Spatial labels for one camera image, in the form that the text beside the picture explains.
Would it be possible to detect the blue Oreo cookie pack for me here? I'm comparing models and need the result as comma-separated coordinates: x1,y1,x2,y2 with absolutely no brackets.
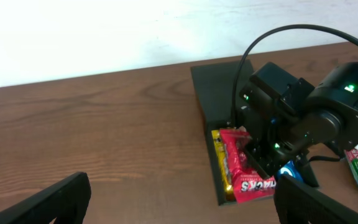
275,161,303,182

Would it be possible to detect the black cardboard box with lid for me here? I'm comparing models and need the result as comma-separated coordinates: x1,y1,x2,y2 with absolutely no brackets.
191,60,320,205

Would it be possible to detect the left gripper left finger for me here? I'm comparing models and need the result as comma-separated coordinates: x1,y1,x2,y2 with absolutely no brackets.
0,172,91,224

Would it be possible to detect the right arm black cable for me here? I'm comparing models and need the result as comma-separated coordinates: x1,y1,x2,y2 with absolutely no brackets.
230,24,358,128

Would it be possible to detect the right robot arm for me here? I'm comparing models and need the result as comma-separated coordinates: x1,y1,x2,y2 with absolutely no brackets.
239,62,358,179

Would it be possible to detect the yellow candy bag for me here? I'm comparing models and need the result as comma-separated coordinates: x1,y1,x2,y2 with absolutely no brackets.
211,129,235,202

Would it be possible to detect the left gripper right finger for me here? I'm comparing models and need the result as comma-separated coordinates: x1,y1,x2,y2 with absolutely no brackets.
273,174,358,224

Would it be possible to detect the red Hacks candy bag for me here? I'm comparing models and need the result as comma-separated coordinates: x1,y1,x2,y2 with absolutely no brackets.
219,129,277,203

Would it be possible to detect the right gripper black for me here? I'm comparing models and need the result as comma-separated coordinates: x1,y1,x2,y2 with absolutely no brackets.
240,62,342,179

